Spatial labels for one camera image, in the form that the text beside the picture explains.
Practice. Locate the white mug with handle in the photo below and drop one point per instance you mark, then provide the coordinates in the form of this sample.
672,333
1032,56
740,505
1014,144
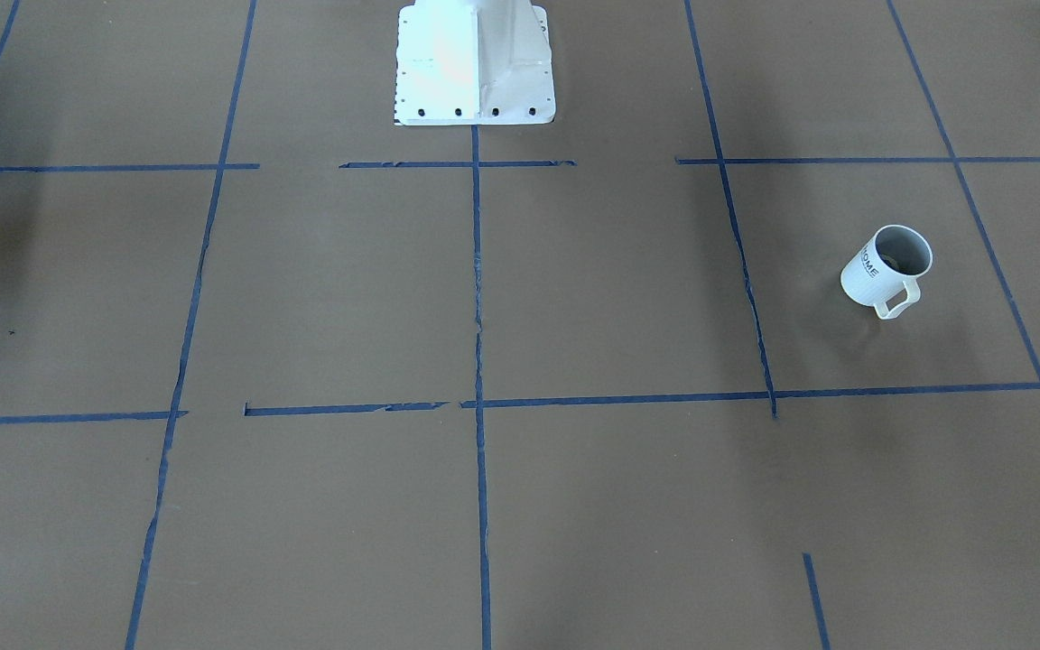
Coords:
884,274

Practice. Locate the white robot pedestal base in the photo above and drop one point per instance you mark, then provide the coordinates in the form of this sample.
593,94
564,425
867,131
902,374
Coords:
473,63

